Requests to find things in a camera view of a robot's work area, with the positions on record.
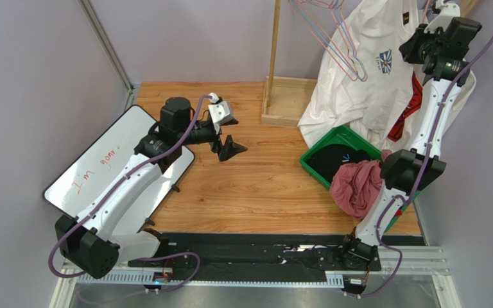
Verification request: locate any white flower print t-shirt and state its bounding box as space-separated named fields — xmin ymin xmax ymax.
xmin=298 ymin=1 xmax=420 ymax=151

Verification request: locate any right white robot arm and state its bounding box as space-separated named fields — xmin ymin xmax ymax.
xmin=339 ymin=17 xmax=482 ymax=270

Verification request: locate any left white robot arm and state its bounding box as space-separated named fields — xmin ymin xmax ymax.
xmin=48 ymin=93 xmax=247 ymax=278

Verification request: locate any wooden hanger rack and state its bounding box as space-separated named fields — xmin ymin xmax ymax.
xmin=261 ymin=1 xmax=477 ymax=127

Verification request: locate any white t-shirt red print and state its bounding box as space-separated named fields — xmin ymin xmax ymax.
xmin=349 ymin=70 xmax=477 ymax=153

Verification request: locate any pink crumpled shirt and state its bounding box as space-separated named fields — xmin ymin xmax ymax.
xmin=329 ymin=150 xmax=390 ymax=219

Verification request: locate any black garment in bin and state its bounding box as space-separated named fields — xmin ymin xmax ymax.
xmin=303 ymin=144 xmax=370 ymax=186

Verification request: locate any green plastic bin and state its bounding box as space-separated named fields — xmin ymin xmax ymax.
xmin=299 ymin=124 xmax=420 ymax=234

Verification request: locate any whiteboard with red writing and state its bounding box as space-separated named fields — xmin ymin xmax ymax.
xmin=44 ymin=105 xmax=195 ymax=235

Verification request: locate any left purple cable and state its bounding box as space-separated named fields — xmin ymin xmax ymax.
xmin=48 ymin=94 xmax=213 ymax=295

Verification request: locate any purple cable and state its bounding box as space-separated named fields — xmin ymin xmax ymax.
xmin=48 ymin=94 xmax=213 ymax=295
xmin=343 ymin=0 xmax=493 ymax=298

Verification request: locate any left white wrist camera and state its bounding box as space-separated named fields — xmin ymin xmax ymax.
xmin=208 ymin=92 xmax=239 ymax=135

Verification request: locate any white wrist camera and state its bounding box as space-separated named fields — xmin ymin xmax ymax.
xmin=424 ymin=0 xmax=460 ymax=34
xmin=208 ymin=92 xmax=239 ymax=135

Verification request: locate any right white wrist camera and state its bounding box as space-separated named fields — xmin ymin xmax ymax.
xmin=424 ymin=0 xmax=460 ymax=34

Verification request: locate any blue wire hanger on rack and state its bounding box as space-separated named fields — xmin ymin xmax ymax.
xmin=292 ymin=0 xmax=370 ymax=82

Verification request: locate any aluminium corner frame post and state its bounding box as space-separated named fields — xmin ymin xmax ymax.
xmin=78 ymin=0 xmax=140 ymax=109

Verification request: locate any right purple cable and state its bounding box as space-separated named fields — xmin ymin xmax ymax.
xmin=343 ymin=0 xmax=493 ymax=298

